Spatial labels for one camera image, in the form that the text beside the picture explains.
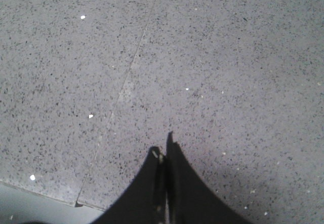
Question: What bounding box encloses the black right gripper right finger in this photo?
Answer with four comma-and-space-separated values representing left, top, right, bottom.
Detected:
166, 132, 249, 223

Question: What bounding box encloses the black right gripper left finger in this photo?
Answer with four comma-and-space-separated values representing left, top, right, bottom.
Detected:
93, 146, 166, 224

